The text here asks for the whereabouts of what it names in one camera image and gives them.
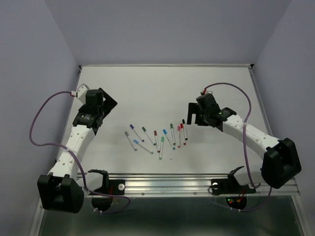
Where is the black cap pen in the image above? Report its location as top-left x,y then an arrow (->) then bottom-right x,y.
182,119 -> 188,140

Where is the purple cap pen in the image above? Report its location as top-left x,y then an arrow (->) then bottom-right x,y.
130,124 -> 145,142

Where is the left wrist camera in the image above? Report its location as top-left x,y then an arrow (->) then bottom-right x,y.
76,84 -> 90,104

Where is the dark red cap pen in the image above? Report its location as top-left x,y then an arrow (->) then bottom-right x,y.
154,130 -> 160,153

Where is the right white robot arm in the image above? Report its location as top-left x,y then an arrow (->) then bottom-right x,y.
187,93 -> 302,192

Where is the pink cap pen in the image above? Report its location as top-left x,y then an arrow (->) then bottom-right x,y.
177,125 -> 181,148

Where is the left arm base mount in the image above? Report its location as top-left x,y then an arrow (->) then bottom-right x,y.
83,169 -> 130,214

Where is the light blue cap pen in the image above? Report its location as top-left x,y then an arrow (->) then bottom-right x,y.
133,139 -> 154,154

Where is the dark green cap pen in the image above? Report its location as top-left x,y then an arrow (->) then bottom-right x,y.
142,126 -> 156,146

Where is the grey cap pen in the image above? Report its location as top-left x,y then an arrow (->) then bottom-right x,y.
125,131 -> 137,151

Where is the aluminium front rail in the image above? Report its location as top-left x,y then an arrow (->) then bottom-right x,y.
73,173 -> 300,196

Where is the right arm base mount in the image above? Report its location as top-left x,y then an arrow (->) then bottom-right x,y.
208,166 -> 256,212

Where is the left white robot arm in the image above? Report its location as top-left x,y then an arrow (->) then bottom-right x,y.
37,85 -> 117,213

